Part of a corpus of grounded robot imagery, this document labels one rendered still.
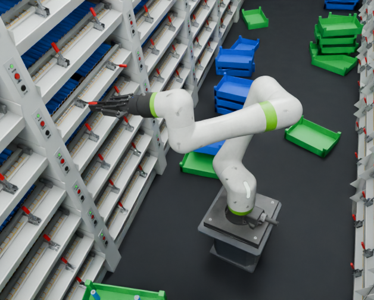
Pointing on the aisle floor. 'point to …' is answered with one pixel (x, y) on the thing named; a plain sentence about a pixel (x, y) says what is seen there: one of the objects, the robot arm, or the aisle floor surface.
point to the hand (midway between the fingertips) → (98, 106)
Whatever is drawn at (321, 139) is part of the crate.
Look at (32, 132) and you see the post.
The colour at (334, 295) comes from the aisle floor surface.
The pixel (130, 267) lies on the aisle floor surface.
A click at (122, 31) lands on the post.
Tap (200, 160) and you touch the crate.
